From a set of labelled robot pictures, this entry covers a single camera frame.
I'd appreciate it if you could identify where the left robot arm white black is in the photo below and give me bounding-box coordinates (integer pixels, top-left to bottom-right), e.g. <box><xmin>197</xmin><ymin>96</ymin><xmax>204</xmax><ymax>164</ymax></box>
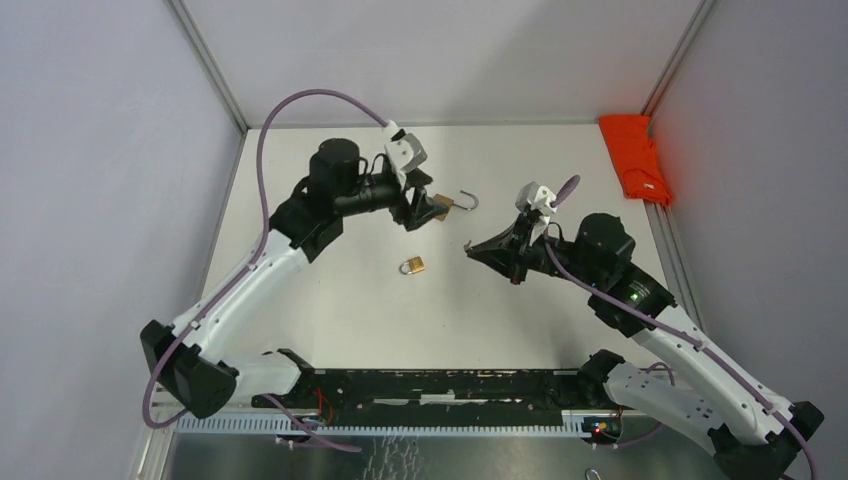
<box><xmin>140</xmin><ymin>131</ymin><xmax>447</xmax><ymax>419</ymax></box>

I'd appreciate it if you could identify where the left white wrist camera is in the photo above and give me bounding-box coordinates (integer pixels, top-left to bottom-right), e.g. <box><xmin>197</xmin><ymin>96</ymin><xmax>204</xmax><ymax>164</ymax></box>
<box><xmin>382</xmin><ymin>120</ymin><xmax>428</xmax><ymax>190</ymax></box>

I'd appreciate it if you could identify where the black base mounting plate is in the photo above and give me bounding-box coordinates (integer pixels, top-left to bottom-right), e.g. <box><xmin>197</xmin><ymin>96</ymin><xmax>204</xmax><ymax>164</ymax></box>
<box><xmin>251</xmin><ymin>369</ymin><xmax>621</xmax><ymax>427</ymax></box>

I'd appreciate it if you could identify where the large brass padlock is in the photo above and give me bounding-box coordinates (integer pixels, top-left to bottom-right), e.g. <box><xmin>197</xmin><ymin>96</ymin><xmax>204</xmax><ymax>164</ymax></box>
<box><xmin>433</xmin><ymin>190</ymin><xmax>479</xmax><ymax>221</ymax></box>

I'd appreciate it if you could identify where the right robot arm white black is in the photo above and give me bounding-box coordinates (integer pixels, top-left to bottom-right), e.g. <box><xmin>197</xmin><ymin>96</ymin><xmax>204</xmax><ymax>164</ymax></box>
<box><xmin>465</xmin><ymin>211</ymin><xmax>824</xmax><ymax>479</ymax></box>

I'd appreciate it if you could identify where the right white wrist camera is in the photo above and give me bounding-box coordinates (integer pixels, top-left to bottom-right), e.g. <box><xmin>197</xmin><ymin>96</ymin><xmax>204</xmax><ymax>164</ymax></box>
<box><xmin>515</xmin><ymin>181</ymin><xmax>558</xmax><ymax>226</ymax></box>

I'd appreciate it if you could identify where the orange folded cloth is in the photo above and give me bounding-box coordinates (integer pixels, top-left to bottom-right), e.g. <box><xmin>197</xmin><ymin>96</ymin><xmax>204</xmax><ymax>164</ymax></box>
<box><xmin>599</xmin><ymin>114</ymin><xmax>674</xmax><ymax>207</ymax></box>

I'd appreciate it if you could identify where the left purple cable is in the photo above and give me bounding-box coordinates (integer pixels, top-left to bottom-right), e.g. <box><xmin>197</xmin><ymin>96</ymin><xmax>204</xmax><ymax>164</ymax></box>
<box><xmin>142</xmin><ymin>88</ymin><xmax>392</xmax><ymax>454</ymax></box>

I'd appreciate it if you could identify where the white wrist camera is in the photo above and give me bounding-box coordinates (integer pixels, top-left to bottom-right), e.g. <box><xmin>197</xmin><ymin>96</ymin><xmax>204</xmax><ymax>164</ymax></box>
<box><xmin>515</xmin><ymin>181</ymin><xmax>558</xmax><ymax>226</ymax></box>
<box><xmin>382</xmin><ymin>120</ymin><xmax>428</xmax><ymax>190</ymax></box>

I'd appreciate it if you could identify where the small brass padlock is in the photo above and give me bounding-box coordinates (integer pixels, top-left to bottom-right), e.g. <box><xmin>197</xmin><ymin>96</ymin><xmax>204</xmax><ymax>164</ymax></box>
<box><xmin>398</xmin><ymin>256</ymin><xmax>426</xmax><ymax>275</ymax></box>

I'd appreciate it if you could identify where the purple cable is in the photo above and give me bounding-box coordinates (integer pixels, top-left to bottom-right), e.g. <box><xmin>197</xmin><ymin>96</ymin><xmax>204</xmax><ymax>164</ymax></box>
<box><xmin>543</xmin><ymin>174</ymin><xmax>821</xmax><ymax>480</ymax></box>
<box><xmin>142</xmin><ymin>88</ymin><xmax>392</xmax><ymax>454</ymax></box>

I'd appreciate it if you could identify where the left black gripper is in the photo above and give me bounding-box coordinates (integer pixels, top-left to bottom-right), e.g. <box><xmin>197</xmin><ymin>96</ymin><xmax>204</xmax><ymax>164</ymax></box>
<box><xmin>338</xmin><ymin>167</ymin><xmax>449</xmax><ymax>231</ymax></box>

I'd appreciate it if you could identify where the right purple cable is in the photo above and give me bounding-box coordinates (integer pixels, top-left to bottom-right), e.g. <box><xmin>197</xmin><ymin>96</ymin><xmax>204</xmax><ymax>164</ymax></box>
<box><xmin>543</xmin><ymin>174</ymin><xmax>821</xmax><ymax>480</ymax></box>

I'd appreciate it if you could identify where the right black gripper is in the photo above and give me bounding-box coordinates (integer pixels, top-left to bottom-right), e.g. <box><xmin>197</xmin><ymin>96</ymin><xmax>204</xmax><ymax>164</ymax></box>
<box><xmin>467</xmin><ymin>212</ymin><xmax>604</xmax><ymax>287</ymax></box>

